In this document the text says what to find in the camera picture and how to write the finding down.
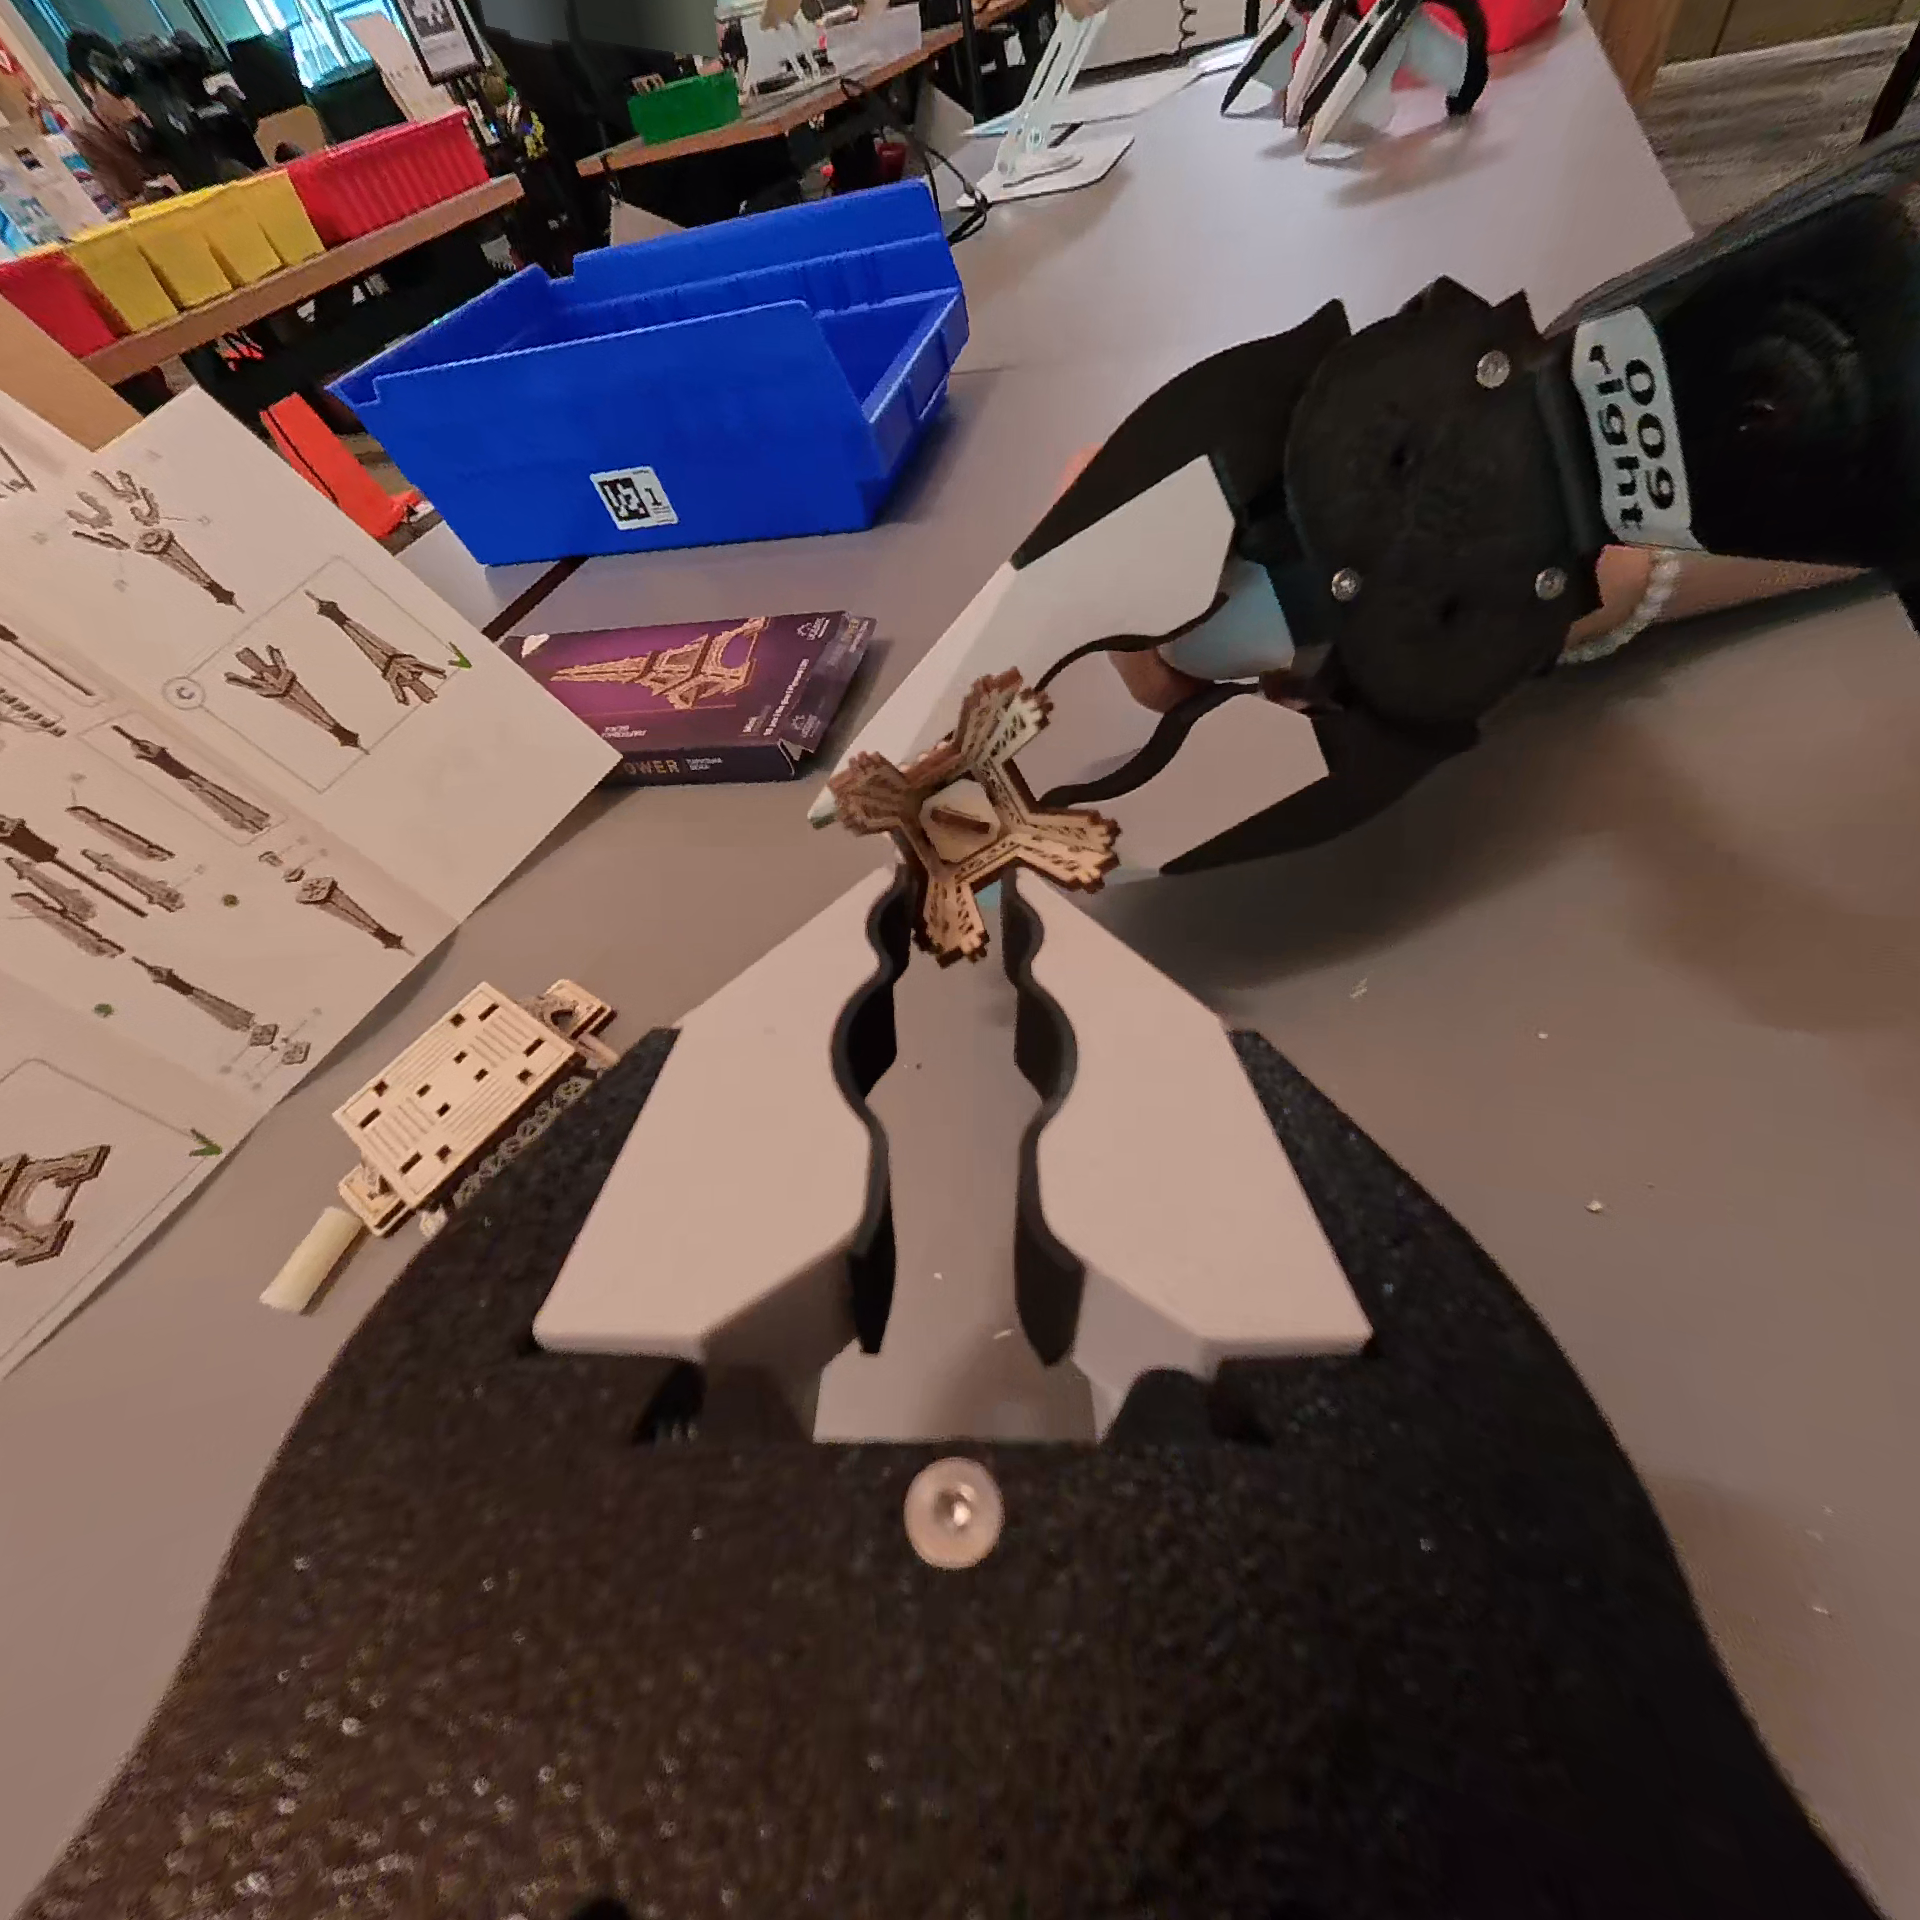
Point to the white diagram instruction sheet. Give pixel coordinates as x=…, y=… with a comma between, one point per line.
x=225, y=751

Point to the wooden tower base piece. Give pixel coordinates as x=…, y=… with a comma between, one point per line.
x=452, y=1079

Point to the wooden tower model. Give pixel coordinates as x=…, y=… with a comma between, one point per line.
x=960, y=840

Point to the person's right forearm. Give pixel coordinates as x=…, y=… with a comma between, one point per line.
x=1756, y=594

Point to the white tablet stand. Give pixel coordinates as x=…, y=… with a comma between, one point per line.
x=1050, y=149

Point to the unused hand-held gripper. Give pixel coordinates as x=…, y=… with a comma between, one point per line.
x=1350, y=76

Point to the grey desk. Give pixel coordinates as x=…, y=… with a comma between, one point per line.
x=1575, y=974

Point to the orange plastic object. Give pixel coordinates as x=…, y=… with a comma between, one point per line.
x=338, y=464

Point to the green plastic bin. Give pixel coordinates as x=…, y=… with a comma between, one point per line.
x=681, y=109

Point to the person's right hand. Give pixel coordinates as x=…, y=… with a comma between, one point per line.
x=1161, y=686

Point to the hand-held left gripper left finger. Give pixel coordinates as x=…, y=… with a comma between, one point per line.
x=704, y=1186

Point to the purple puzzle box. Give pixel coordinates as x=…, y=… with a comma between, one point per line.
x=674, y=692

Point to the cream wax stick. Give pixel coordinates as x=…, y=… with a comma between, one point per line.
x=312, y=1261

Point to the black framed sign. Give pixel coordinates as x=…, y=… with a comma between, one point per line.
x=442, y=38

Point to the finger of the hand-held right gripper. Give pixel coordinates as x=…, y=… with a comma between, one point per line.
x=1231, y=781
x=1109, y=571

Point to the yellow plastic bin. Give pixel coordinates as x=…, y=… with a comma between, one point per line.
x=129, y=285
x=254, y=226

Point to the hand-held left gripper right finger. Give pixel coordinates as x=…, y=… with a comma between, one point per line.
x=1200, y=1200

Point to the red ribbed bin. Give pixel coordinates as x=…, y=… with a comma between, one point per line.
x=54, y=308
x=389, y=182

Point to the blue plastic bin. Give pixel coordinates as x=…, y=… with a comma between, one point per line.
x=674, y=421

